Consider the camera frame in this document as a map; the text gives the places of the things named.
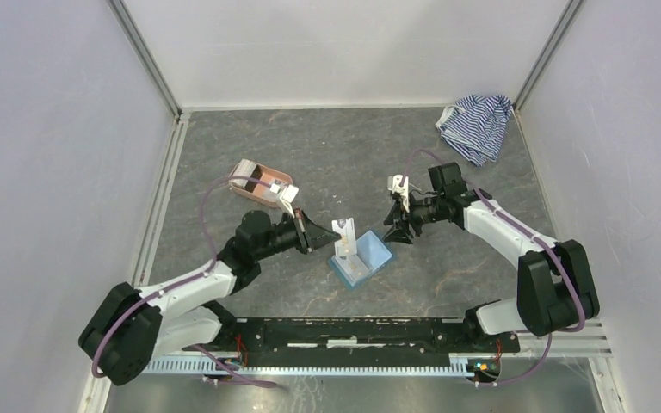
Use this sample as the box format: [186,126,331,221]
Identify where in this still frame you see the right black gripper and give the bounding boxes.
[382,192,444,245]

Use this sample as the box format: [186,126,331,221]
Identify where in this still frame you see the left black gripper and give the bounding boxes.
[254,207,340,261]

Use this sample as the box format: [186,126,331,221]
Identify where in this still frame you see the teal card holder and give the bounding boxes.
[328,231,394,289]

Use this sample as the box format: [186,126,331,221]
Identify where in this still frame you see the white VIP credit card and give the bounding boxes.
[336,255,371,287]

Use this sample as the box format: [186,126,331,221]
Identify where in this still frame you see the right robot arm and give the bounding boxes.
[383,163,600,351]

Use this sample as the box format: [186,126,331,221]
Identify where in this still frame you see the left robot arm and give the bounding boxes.
[78,209,343,385]

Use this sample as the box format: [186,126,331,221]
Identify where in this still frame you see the stack of credit cards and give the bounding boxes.
[230,159,263,186]

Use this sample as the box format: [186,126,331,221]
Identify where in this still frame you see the pink oval tray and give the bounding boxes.
[229,163,293,208]

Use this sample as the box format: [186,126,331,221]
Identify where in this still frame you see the blue striped cloth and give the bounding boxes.
[435,95,514,167]

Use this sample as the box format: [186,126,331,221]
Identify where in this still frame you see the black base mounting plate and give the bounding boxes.
[204,317,521,368]

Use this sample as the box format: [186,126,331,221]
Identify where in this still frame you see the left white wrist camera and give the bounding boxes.
[269,183,300,216]

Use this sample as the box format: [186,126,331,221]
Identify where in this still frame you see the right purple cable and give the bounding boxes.
[401,148,587,387]

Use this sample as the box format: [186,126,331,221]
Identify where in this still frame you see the purple cable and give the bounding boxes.
[90,175,277,379]
[401,148,587,387]

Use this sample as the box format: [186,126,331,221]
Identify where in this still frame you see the aluminium frame rail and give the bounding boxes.
[82,317,623,412]

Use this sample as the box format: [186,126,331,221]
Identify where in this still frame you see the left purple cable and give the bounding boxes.
[90,175,277,379]

